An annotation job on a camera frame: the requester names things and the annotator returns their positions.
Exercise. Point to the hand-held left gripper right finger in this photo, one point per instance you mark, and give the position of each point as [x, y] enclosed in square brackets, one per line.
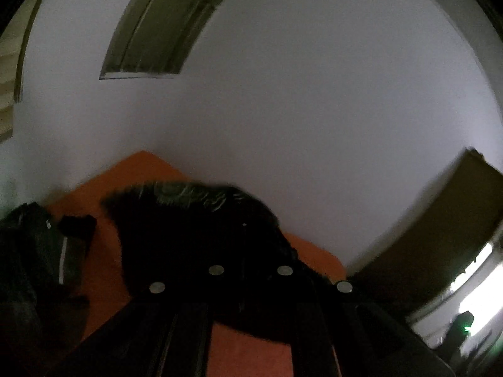
[314, 322]

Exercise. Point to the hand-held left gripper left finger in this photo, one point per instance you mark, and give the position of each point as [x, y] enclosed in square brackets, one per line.
[184, 322]

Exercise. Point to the black paisley print garment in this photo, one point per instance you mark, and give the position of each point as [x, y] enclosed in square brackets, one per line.
[188, 224]

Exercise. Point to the brown wooden door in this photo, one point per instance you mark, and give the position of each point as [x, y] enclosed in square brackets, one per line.
[432, 243]

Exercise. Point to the dark device with green light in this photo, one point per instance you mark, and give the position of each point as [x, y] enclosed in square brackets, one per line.
[461, 326]

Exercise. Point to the orange blanket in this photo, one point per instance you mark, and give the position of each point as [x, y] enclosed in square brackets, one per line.
[149, 167]

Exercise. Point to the beige louvered window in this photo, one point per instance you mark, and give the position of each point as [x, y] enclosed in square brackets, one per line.
[6, 86]

